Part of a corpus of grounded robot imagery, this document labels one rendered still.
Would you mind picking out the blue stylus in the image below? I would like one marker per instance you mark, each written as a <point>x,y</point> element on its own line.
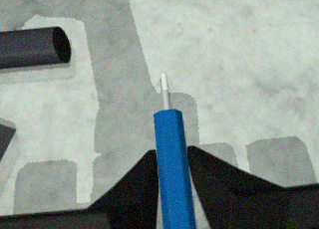
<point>176,199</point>

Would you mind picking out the dark grey cylinder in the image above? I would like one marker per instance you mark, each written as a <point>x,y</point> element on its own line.
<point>35,47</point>

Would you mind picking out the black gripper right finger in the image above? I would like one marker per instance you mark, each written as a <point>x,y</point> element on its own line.
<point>236,199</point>

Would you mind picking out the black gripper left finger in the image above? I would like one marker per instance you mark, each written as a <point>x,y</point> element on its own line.
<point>130,204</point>

